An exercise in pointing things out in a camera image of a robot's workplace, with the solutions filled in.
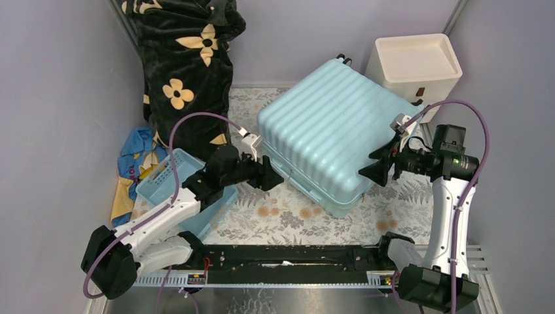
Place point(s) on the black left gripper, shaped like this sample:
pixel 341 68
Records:
pixel 258 169

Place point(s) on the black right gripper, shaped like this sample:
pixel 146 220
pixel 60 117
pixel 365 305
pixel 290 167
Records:
pixel 387 155

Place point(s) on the light blue ribbed suitcase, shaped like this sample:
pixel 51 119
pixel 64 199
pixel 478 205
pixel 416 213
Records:
pixel 320 132

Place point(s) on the black floral plush blanket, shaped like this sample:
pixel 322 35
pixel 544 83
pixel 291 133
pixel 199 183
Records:
pixel 183 46

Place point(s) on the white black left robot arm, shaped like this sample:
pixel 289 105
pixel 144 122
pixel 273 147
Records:
pixel 115 258

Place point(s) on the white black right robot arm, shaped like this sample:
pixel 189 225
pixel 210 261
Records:
pixel 440 279

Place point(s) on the floral patterned floor mat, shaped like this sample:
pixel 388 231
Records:
pixel 285 216

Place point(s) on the white three-drawer storage cabinet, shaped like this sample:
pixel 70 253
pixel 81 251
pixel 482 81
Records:
pixel 422 69

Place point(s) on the light blue perforated plastic basket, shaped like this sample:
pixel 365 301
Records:
pixel 159 186

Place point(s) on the blue yellow cloth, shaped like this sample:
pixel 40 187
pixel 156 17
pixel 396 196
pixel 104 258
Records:
pixel 138 157

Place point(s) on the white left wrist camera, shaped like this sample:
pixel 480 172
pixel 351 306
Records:
pixel 249 143

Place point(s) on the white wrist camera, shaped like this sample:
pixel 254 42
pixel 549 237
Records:
pixel 403 129
pixel 249 143

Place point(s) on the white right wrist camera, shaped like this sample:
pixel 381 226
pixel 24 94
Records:
pixel 403 129

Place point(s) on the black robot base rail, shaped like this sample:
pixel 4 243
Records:
pixel 289 266

